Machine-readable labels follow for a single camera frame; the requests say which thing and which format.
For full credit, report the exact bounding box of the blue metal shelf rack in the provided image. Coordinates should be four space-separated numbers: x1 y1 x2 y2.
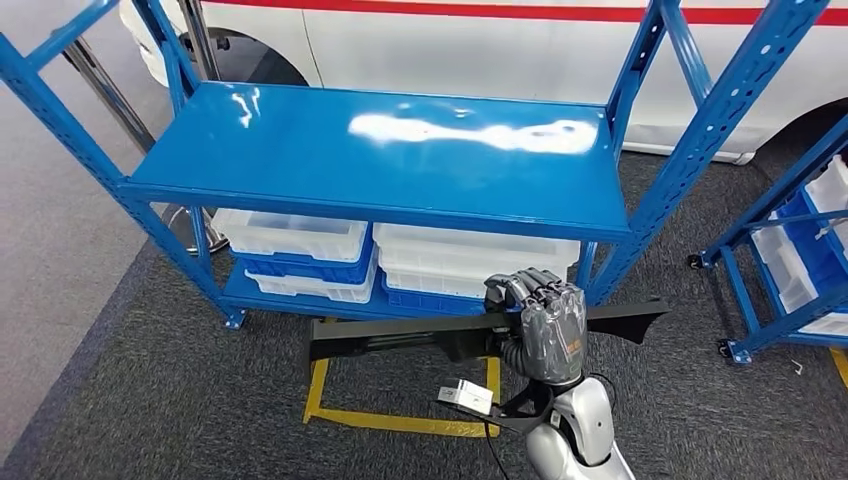
0 0 848 331

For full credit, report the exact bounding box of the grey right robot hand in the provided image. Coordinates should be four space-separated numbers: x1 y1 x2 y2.
483 267 589 387

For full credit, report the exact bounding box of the blue plastic bin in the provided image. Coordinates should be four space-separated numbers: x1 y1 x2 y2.
382 268 489 317
228 231 376 286
776 192 848 293

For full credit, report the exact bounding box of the black plastic plate frame part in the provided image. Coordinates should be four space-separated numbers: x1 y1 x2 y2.
307 299 670 364

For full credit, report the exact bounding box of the blue metal rack on casters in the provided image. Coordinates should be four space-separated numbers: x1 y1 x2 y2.
687 132 848 366

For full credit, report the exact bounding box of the white car with red stripe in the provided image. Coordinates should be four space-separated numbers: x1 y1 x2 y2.
119 0 848 166

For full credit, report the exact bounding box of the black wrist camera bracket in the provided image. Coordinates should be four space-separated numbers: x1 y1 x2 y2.
437 390 555 437

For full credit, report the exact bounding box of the chrome stanchion post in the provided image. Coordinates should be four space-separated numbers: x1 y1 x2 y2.
177 0 223 82
61 38 230 256

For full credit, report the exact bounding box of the clear plastic bin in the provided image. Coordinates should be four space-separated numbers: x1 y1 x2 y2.
804 155 848 220
243 261 378 305
751 221 820 315
372 223 582 268
210 208 370 264
377 245 571 301

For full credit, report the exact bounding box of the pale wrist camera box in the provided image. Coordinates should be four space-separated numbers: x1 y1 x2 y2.
437 378 495 414

